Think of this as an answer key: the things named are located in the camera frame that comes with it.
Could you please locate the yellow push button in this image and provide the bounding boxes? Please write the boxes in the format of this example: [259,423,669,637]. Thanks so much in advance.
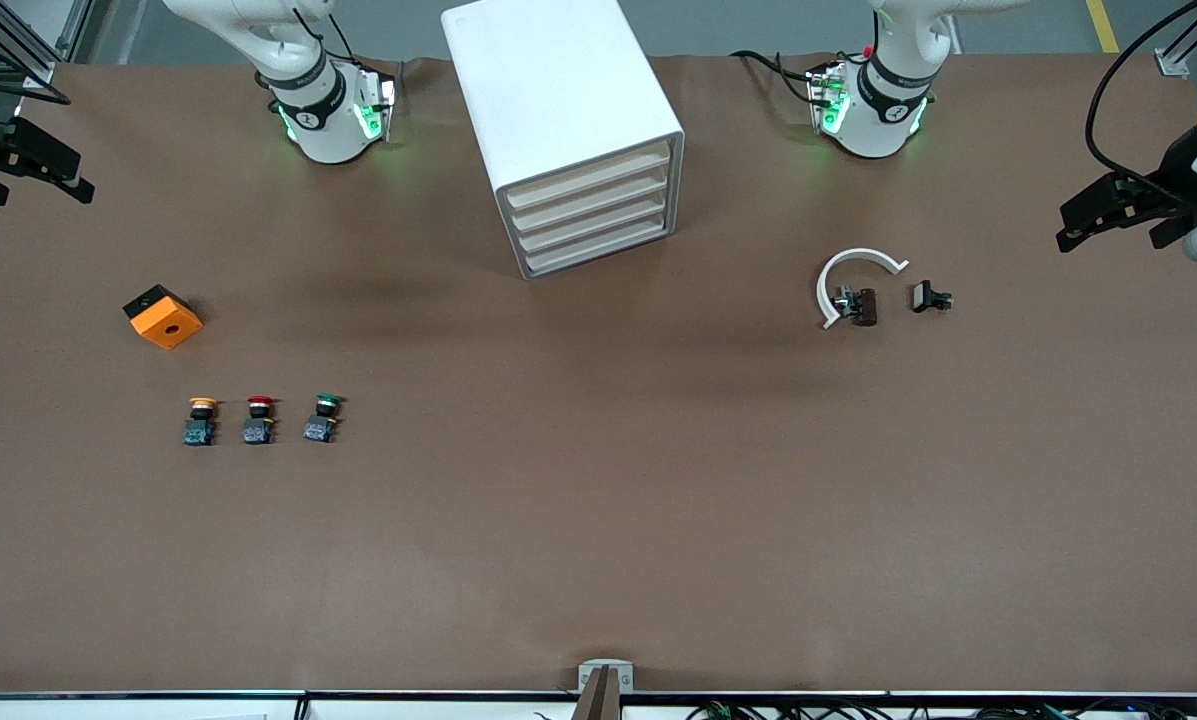
[182,396,220,448]

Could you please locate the orange button box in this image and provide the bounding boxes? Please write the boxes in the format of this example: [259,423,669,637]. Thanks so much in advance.
[122,284,204,351]

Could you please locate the red push button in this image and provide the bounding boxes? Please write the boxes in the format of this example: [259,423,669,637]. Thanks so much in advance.
[241,395,279,446]

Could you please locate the green push button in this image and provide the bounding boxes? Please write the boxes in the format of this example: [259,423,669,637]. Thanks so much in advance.
[302,393,347,444]

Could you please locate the white curved plastic clip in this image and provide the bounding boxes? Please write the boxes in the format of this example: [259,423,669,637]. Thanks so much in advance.
[816,247,910,331]

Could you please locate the small brown electrical component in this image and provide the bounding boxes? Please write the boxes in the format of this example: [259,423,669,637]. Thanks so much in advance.
[833,286,879,328]

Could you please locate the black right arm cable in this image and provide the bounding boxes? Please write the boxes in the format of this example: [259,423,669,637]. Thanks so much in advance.
[0,76,71,107]

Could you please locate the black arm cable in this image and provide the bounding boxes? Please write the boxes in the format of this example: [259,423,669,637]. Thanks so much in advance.
[0,76,71,107]
[1085,0,1197,193]

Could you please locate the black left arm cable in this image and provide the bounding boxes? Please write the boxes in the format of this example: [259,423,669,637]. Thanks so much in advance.
[1085,0,1197,193]

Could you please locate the black right base cable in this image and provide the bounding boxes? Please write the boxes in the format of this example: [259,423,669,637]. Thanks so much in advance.
[292,8,361,73]

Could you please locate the black base cable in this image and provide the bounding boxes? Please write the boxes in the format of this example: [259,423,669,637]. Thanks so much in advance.
[292,8,361,73]
[730,48,839,107]

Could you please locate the black left base cable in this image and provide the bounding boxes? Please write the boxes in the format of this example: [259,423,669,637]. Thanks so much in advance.
[730,48,839,107]

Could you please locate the black table edge rail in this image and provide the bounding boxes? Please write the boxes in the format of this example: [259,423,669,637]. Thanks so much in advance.
[0,688,1197,701]

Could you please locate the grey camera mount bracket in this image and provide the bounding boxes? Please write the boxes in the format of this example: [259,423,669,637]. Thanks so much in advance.
[572,659,636,720]

